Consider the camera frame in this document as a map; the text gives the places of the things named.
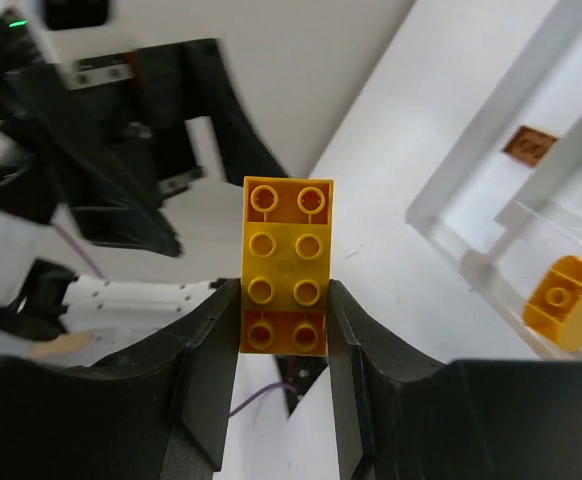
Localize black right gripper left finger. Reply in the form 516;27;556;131
0;279;240;479

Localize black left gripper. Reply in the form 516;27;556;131
0;38;285;257

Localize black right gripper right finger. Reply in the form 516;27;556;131
328;280;582;479

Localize yellow orange lego stack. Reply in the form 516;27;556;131
240;176;334;357

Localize orange round lego piece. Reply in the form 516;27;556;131
522;255;582;352

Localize brown lego plate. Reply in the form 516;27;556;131
502;125;558;168

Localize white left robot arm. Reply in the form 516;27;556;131
0;39;284;359

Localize white divided sorting tray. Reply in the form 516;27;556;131
406;1;582;360

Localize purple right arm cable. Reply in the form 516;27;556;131
228;379;297;417

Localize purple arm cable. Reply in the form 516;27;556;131
228;379;297;417
50;219;107;281

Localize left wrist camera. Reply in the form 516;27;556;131
0;0;137;91

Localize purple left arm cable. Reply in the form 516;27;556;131
50;219;107;281

